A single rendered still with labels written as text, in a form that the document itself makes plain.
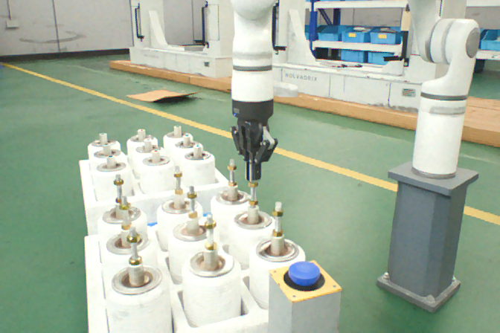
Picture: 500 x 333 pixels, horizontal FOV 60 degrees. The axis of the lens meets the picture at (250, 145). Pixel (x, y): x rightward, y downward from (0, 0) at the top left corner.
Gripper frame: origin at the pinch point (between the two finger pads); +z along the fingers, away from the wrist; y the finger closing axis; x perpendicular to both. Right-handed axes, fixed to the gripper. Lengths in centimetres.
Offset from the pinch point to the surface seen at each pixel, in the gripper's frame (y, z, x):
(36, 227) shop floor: -74, 35, -33
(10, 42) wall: -621, 11, 9
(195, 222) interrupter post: -1.3, 8.1, -11.8
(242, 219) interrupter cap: -1.2, 10.2, -1.7
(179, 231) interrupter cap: -3.2, 10.1, -14.1
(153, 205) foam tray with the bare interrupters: -37.0, 19.9, -7.1
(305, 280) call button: 29.2, 2.9, -11.3
